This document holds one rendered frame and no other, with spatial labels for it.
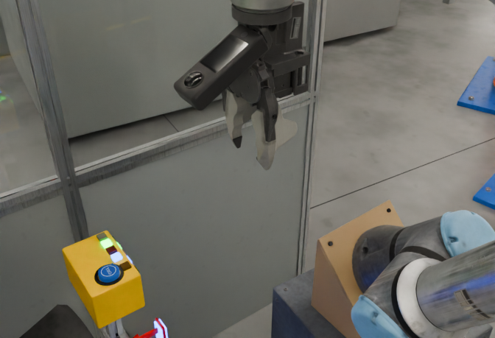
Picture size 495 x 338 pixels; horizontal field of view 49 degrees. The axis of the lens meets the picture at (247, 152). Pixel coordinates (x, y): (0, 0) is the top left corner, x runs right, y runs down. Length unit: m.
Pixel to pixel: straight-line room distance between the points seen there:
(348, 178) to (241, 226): 1.33
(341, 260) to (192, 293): 1.08
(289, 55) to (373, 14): 4.43
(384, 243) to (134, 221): 0.90
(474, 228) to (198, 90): 0.48
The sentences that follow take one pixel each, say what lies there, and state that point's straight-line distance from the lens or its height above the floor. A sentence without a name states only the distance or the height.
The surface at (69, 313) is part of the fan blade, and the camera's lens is 0.85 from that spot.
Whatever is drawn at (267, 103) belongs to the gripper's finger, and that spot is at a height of 1.53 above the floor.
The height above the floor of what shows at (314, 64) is 1.10.
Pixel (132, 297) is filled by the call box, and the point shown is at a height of 1.02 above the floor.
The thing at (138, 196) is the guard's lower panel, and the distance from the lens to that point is 1.62.
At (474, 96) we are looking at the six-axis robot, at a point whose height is 0.04.
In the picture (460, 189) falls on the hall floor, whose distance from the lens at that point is 3.25.
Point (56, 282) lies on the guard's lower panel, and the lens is 1.68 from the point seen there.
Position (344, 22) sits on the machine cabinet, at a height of 0.19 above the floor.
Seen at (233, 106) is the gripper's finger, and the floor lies 1.49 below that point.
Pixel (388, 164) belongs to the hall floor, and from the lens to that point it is 3.33.
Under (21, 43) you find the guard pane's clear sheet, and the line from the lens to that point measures 1.32.
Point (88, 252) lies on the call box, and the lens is 1.14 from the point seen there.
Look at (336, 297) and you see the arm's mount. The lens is 1.02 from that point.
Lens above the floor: 1.83
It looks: 33 degrees down
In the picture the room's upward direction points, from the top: straight up
